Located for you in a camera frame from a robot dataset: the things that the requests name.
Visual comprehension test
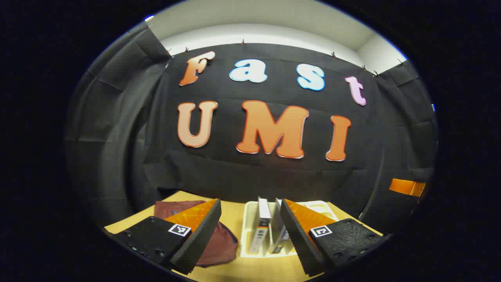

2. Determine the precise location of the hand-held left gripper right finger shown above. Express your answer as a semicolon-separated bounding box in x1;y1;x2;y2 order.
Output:
280;199;392;277

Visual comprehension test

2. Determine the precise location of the maroon schoolbag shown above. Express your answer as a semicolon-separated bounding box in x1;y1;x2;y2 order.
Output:
154;201;238;268

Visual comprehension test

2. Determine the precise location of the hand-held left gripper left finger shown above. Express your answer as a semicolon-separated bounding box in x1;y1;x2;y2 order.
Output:
114;199;222;275

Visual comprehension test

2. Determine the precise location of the white book with blue photo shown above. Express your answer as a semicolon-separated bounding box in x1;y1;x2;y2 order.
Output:
269;198;292;254

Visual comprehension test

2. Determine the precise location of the white book with portrait cover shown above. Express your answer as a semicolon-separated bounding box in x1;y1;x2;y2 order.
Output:
249;197;272;255

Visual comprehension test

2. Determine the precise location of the white bookshelf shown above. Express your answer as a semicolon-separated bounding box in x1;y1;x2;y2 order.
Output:
240;201;339;258

